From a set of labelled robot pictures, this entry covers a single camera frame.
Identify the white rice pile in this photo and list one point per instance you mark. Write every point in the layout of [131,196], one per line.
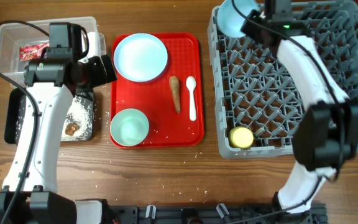
[81,113]

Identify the black plastic tray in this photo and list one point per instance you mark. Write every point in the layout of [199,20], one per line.
[16,111]

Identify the yellow plastic cup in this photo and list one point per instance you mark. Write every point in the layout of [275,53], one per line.
[241,137]

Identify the grey dishwasher rack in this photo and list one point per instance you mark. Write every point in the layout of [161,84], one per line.
[255,91]

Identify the brown food scrap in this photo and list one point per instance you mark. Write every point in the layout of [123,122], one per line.
[71,129]

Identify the white plastic spoon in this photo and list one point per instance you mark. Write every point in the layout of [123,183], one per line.
[191,85]

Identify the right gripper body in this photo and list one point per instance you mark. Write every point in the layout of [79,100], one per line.
[252,27]

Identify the light blue plate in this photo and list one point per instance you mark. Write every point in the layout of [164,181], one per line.
[140,57]

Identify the red serving tray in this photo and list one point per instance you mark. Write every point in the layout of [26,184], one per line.
[154,98]

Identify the brown carrot-shaped food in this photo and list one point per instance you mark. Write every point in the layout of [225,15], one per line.
[175,89]

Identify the mint green bowl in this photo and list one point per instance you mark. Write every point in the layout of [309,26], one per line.
[129,127]

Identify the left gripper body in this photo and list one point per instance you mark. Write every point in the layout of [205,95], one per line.
[94,73]

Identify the red snack wrapper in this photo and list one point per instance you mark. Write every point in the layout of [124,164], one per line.
[29,52]

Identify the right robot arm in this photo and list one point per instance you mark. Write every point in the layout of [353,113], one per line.
[327,136]

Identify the clear plastic bin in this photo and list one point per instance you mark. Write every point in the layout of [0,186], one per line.
[15,36]

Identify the light blue bowl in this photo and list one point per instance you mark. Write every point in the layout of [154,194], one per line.
[230,21]

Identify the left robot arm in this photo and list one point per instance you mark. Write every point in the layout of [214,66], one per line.
[29,191]

